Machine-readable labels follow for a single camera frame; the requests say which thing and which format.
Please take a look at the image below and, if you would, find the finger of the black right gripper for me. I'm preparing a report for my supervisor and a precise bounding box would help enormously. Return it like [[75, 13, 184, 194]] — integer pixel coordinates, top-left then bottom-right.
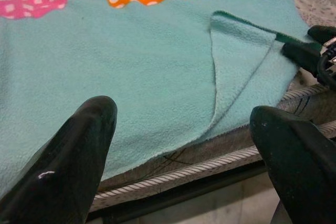
[[281, 42, 322, 74], [307, 25, 336, 45]]

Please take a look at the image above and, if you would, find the grey quilted mattress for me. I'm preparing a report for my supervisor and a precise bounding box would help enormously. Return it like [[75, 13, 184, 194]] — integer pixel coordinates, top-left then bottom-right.
[[89, 0, 336, 213]]

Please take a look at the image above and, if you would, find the teal blanket with colourful patches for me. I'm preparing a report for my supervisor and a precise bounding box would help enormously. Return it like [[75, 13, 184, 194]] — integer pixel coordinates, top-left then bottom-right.
[[0, 0, 313, 196]]

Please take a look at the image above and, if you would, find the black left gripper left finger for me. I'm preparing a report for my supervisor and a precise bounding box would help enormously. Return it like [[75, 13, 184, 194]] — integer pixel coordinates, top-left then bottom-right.
[[0, 95, 118, 224]]

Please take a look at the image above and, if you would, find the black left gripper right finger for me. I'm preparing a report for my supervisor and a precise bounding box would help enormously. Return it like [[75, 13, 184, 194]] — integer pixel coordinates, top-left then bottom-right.
[[249, 105, 336, 224]]

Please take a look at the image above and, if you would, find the dark bed frame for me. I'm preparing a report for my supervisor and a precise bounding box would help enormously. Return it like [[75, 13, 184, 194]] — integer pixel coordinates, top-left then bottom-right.
[[85, 159, 268, 224]]

